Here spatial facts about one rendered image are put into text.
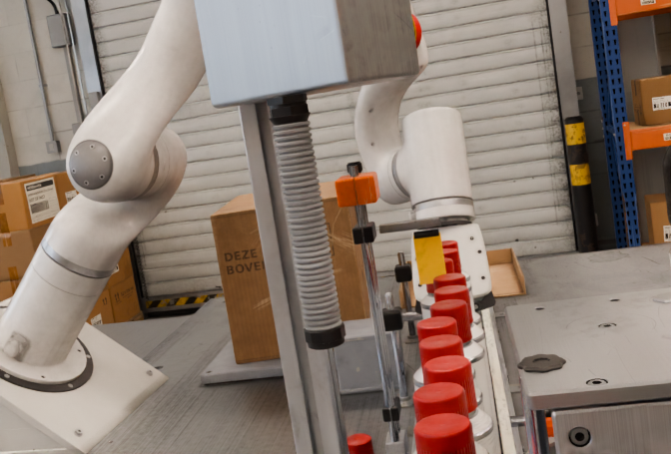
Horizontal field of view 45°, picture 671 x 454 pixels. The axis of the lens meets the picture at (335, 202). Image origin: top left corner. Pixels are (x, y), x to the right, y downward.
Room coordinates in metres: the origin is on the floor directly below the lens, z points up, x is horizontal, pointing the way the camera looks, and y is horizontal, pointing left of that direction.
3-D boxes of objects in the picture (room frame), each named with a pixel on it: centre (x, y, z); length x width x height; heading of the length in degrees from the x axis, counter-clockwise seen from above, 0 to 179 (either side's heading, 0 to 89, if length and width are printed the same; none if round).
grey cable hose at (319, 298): (0.66, 0.03, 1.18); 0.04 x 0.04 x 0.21
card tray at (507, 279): (1.79, -0.25, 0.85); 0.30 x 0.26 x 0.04; 171
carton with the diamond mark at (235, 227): (1.53, 0.09, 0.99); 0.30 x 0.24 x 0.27; 177
